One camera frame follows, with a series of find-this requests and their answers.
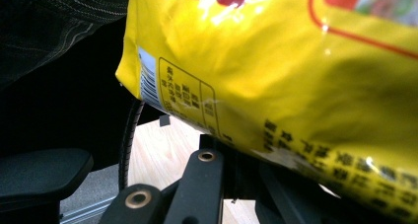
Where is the yellow spouted seasoning pouch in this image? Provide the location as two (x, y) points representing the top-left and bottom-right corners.
(115, 0), (418, 224)

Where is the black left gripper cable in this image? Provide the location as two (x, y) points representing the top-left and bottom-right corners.
(117, 99), (146, 191)

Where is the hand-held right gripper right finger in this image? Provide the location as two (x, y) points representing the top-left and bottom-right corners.
(255, 161), (349, 224)

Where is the aluminium floor rail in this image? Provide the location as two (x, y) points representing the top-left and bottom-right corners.
(59, 195), (120, 224)

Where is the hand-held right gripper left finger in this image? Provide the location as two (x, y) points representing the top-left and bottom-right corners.
(199, 133), (261, 200)

